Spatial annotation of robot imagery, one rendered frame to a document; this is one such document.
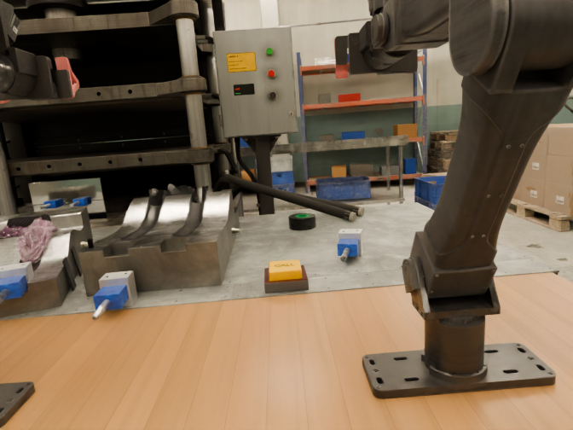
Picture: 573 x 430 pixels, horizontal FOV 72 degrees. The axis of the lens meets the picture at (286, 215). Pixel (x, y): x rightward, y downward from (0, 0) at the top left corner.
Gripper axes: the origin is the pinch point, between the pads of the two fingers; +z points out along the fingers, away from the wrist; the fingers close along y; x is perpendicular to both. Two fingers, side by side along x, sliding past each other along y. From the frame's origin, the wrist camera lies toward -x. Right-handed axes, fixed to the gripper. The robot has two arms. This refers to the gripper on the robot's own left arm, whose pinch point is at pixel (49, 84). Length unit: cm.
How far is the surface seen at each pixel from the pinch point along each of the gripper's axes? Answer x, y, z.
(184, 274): 37.2, -22.0, -5.9
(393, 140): 26, -164, 339
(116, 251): 32.7, -7.9, -1.7
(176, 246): 32.8, -19.8, -1.4
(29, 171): 19, 53, 73
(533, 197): 94, -300, 315
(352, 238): 36, -57, 5
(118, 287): 36.1, -12.4, -13.6
